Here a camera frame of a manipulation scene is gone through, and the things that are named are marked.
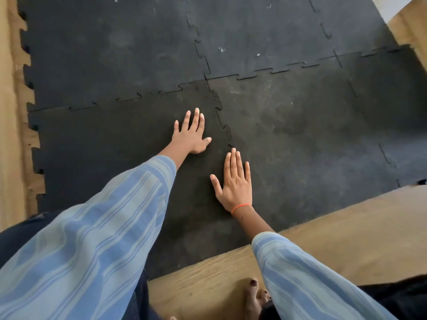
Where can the orange wrist band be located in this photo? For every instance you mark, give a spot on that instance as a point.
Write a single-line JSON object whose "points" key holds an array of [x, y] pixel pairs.
{"points": [[241, 206]]}

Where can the black interlocking foam mat tile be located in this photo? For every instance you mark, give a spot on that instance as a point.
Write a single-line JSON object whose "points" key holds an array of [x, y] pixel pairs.
{"points": [[106, 53], [357, 26], [300, 139], [260, 29], [390, 106], [110, 143]]}

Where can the person's right forearm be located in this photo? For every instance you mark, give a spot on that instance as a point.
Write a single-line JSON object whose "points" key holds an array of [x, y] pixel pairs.
{"points": [[300, 279]]}

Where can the person's right hand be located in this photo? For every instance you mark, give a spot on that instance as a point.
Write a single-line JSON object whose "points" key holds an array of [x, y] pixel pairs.
{"points": [[236, 193]]}

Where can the person's left little finger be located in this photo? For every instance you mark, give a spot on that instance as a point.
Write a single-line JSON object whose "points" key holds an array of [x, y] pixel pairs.
{"points": [[175, 127]]}

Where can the person's left thumb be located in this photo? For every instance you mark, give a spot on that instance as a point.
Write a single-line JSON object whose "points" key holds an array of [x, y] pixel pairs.
{"points": [[206, 143]]}

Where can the person's left hand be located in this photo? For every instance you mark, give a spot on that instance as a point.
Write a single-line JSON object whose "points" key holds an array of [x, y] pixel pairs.
{"points": [[190, 139]]}

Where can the person's left forearm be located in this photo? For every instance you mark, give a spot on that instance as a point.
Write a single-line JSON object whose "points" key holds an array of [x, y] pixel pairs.
{"points": [[93, 236]]}

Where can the person's left middle finger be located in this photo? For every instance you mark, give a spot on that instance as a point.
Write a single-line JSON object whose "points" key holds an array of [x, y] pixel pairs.
{"points": [[194, 119]]}

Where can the person's bare foot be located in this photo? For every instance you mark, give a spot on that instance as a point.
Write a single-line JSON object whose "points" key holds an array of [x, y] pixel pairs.
{"points": [[254, 298]]}

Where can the person's right little finger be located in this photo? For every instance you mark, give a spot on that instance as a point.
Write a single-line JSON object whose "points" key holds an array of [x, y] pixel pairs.
{"points": [[248, 173]]}

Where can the person's right thumb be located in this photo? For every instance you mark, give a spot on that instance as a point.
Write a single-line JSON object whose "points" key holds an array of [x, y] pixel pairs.
{"points": [[216, 186]]}

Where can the person's right middle finger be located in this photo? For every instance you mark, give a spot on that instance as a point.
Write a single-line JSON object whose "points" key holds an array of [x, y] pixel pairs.
{"points": [[234, 162]]}

